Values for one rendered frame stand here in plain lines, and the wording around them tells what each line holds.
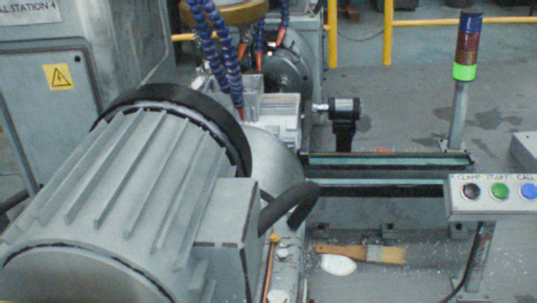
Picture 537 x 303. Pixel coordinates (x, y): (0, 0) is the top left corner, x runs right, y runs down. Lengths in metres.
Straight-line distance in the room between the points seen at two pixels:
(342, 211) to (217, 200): 0.73
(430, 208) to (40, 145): 0.86
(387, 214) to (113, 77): 0.67
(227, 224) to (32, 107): 0.71
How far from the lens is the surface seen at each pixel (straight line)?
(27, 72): 0.99
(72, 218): 0.35
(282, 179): 0.75
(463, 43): 1.33
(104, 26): 0.89
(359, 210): 1.11
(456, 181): 0.85
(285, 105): 1.01
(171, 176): 0.40
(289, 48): 1.23
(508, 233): 1.21
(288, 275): 0.54
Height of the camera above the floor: 1.55
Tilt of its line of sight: 32 degrees down
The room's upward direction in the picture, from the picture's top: 4 degrees counter-clockwise
